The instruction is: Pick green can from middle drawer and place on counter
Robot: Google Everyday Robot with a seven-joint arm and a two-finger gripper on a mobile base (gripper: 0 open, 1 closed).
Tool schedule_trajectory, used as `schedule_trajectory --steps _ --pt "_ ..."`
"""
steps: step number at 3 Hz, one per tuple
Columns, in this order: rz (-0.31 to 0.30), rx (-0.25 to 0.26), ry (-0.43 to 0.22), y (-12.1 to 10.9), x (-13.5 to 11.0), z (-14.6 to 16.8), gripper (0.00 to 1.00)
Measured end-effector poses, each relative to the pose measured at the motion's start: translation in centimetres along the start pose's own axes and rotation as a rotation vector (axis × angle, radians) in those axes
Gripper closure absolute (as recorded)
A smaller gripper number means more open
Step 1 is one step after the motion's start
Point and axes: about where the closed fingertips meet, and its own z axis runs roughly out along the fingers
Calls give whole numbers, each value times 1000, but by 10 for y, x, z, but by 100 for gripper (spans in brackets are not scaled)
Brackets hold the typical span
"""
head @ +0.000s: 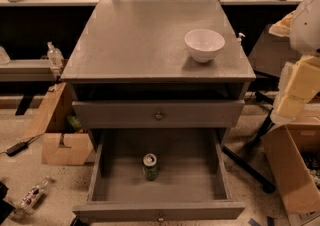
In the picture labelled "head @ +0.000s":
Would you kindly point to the green soda can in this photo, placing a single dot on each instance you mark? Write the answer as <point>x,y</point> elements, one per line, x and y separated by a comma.
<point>150,166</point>

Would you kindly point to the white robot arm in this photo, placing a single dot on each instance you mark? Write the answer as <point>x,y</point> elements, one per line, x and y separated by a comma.
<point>299,82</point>

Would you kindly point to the grey wooden drawer cabinet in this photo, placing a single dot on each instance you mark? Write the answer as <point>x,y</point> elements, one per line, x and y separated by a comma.
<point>134,50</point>

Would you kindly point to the closed grey top drawer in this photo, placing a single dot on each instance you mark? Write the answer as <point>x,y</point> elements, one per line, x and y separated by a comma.
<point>158,114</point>

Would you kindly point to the open grey middle drawer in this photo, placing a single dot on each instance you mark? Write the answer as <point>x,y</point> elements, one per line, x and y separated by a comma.
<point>191,182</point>

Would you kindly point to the white ceramic bowl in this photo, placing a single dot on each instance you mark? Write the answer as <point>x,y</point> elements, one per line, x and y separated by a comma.
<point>204,45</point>

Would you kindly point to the white pump dispenser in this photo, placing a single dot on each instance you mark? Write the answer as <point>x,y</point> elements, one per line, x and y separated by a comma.
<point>241,37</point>

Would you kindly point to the black folding side table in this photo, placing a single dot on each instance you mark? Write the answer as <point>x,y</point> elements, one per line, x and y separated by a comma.
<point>267,56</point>

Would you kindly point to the clear plastic bottle on shelf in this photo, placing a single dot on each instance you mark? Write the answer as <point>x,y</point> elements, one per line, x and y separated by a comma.
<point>54,55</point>

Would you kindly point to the left cardboard box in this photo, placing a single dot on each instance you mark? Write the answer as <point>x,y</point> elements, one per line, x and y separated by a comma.
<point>60,144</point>

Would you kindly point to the cardboard box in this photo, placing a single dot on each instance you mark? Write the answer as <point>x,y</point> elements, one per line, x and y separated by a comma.
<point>283,147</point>
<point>60,144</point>

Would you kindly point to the right cardboard box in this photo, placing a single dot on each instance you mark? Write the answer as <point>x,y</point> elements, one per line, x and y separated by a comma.
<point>283,147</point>

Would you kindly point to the black power adapter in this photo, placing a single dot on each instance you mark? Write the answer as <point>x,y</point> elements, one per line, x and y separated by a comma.
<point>20,146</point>

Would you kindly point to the low grey side shelf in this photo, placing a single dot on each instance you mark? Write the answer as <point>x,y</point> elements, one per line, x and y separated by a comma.
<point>39,70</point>

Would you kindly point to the clear bottle on floor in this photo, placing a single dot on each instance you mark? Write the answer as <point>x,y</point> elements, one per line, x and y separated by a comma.
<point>34,195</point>

